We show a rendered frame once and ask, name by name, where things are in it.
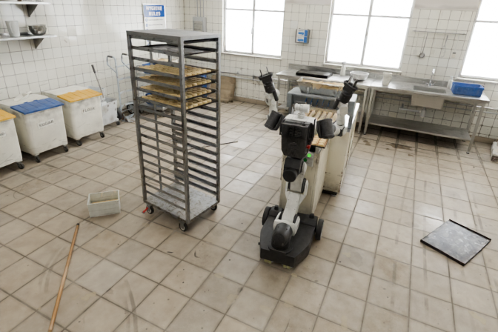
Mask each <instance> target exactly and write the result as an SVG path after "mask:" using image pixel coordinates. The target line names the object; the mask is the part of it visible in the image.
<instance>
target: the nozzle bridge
mask: <svg viewBox="0 0 498 332"><path fill-rule="evenodd" d="M357 96H358V95H356V94H353V95H352V98H351V100H350V101H349V102H348V114H347V115H348V116H349V119H348V129H351V127H352V123H353V115H354V111H355V108H356V100H357ZM306 98H307V104H309V105H310V110H320V111H325V112H331V113H337V110H338V109H339V108H338V107H337V108H336V109H335V110H333V108H332V107H333V104H334V102H335V99H336V98H337V97H332V96H321V95H315V94H309V93H301V91H300V89H299V87H295V88H293V89H292V90H291V91H289V92H288V97H287V106H286V107H288V115H289V114H293V112H294V109H293V106H294V102H295V101H298V102H305V100H306ZM312 99H313V100H312ZM318 99H319V100H318ZM311 100H312V101H313V104H312V107H311ZM317 100H318V107H316V102H317ZM323 101H324V107H323V108H322V103H323ZM329 101H330V102H329ZM328 103H330V104H329V105H330V107H329V109H328Z"/></svg>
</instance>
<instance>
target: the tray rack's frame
mask: <svg viewBox="0 0 498 332"><path fill-rule="evenodd" d="M126 35H127V49H128V57H129V65H130V78H131V86H132V94H133V107H134V115H135V123H136V136H137V144H138V152H139V165H140V173H141V180H142V195H143V202H145V204H146V205H147V207H149V208H148V209H147V210H148V211H150V206H153V207H155V208H157V209H159V210H161V211H163V212H165V213H167V214H169V215H171V216H173V217H175V218H177V219H179V222H180V228H182V229H184V223H186V216H185V211H184V210H182V209H180V208H178V207H175V206H173V205H171V204H169V203H167V202H165V201H163V200H161V199H159V198H156V197H155V196H152V195H150V196H149V197H147V191H146V183H145V168H144V159H143V152H142V137H141V129H140V121H139V106H138V99H137V90H136V76H135V67H134V60H133V45H132V37H131V35H136V36H147V37H153V38H159V39H170V40H177V41H178V36H183V41H187V40H195V39H212V38H218V37H219V34H216V33H206V32H198V31H190V30H177V29H169V28H168V29H150V30H126ZM170 186H172V187H174V188H177V189H179V190H181V191H185V187H184V186H182V185H179V184H177V183H175V182H174V183H173V184H171V185H170ZM160 189H161V190H164V191H166V192H168V193H170V194H173V195H174V196H177V197H179V198H180V199H184V200H185V195H184V194H181V193H179V192H177V191H174V190H172V189H170V188H168V187H165V188H163V189H162V185H160ZM155 194H156V195H158V196H161V197H162V198H164V199H166V200H168V201H171V202H173V203H175V204H177V205H179V206H181V207H183V208H185V203H184V202H181V201H179V200H177V199H174V198H173V197H171V196H168V195H166V194H164V193H162V192H160V191H158V192H156V193H155ZM189 194H190V195H191V196H190V197H189V199H190V203H191V204H192V205H190V211H191V212H192V213H190V222H192V221H193V220H195V219H197V218H198V217H200V216H201V215H202V214H203V213H205V212H207V211H208V210H210V209H211V208H214V206H215V205H217V204H218V201H216V198H214V197H212V196H209V195H207V194H206V193H203V192H201V191H198V190H195V189H193V188H189ZM186 224H187V223H186Z"/></svg>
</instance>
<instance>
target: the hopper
mask: <svg viewBox="0 0 498 332"><path fill-rule="evenodd" d="M296 81H297V84H298V85H299V89H300V91H301V93H309V94H315V95H321V96H332V97H339V95H340V93H341V92H342V88H343V87H344V86H338V85H332V84H333V83H334V82H336V83H344V81H340V80H333V79H321V78H314V77H307V76H302V77H301V78H299V79H298V80H296ZM313 82H324V83H330V84H320V83H313Z"/></svg>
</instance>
